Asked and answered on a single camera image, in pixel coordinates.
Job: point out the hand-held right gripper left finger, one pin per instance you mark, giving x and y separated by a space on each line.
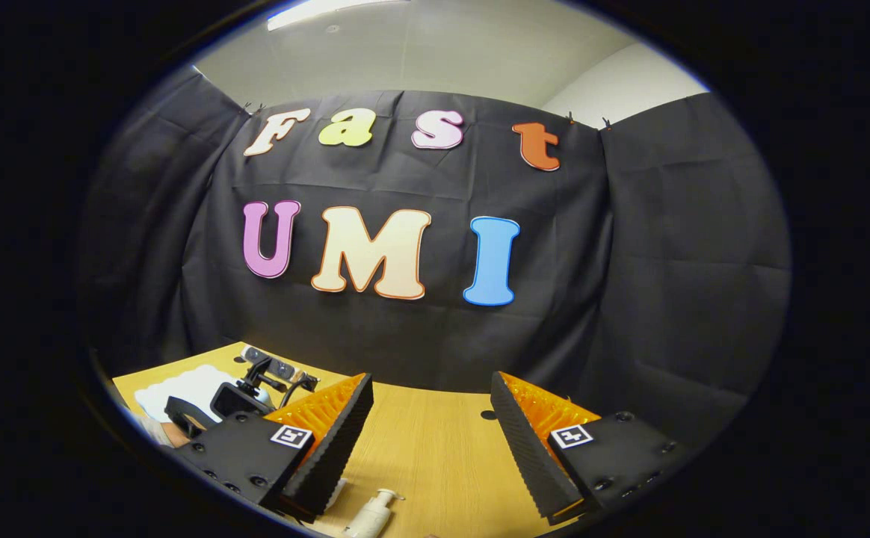
334 448

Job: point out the ceiling light panel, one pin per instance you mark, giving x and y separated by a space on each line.
330 9

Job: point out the light blue suitcase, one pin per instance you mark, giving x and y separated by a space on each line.
192 385

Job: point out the black backdrop cloth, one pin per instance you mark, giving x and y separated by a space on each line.
629 261

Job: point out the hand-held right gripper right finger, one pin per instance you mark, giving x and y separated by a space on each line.
528 448

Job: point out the white pump bottle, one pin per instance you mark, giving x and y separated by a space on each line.
371 517

